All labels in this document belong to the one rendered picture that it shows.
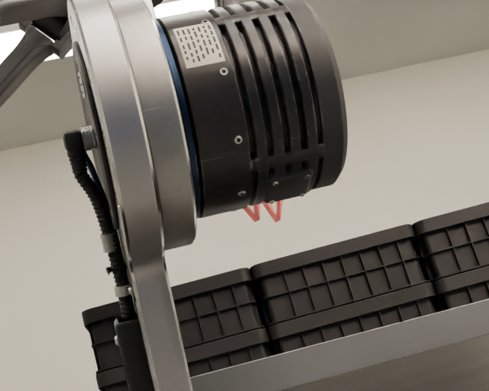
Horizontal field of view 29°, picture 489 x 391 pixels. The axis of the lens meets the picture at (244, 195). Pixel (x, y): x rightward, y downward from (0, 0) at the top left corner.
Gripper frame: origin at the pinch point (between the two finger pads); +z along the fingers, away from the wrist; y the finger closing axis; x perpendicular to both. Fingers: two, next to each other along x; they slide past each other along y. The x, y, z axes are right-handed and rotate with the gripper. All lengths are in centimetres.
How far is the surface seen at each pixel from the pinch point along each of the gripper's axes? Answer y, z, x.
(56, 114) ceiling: -161, -168, -252
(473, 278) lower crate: -5.8, 26.2, 35.6
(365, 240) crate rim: 5.7, 14.7, 24.4
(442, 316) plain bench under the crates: 44, 37, 57
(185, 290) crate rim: 29.2, 14.8, 1.9
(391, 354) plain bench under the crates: 49, 39, 52
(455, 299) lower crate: -3.7, 28.7, 32.0
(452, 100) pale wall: -367, -138, -131
